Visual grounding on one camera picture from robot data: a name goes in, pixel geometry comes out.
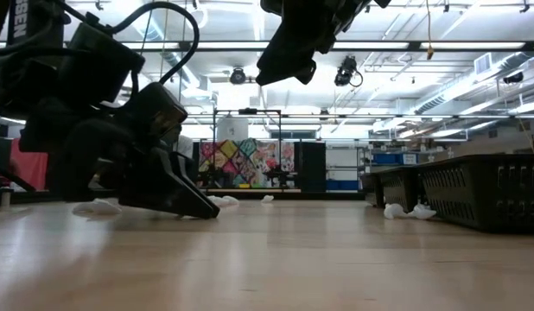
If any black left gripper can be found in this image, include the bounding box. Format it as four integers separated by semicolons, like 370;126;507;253
18;97;221;220

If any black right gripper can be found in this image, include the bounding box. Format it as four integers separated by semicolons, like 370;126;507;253
254;0;391;86

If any black mesh plastic basket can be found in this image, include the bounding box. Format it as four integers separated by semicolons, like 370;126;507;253
360;172;385;208
376;166;425;213
416;154;534;235

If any black ceiling mounted device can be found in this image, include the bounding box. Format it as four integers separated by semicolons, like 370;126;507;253
334;54;364;88
502;71;525;86
229;67;248;86

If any long ceiling light track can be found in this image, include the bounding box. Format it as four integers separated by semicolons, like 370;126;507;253
0;40;534;54
184;112;534;120

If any white boxy unit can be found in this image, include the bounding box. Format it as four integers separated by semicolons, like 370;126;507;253
216;116;250;142

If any white cabinet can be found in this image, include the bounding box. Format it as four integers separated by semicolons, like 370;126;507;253
326;149;359;181

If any orange hanging cloth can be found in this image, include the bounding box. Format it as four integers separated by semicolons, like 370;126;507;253
10;137;49;192

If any white vent grille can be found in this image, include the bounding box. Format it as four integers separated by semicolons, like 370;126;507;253
474;52;493;77

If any colourful patchwork wall mural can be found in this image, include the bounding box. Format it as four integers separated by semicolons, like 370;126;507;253
199;137;296;189

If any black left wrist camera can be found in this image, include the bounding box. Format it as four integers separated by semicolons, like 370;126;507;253
128;81;189;146

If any black metal frame rack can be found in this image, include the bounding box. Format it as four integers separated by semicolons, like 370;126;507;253
212;107;283;191

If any silver ribbed ventilation duct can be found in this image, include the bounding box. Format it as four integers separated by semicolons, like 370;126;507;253
137;16;201;90
411;50;534;116

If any yellow pendant cord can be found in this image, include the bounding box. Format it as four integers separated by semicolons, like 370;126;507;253
424;0;435;60

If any black aluminium table frame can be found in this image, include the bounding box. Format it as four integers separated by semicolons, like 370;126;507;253
0;185;367;207

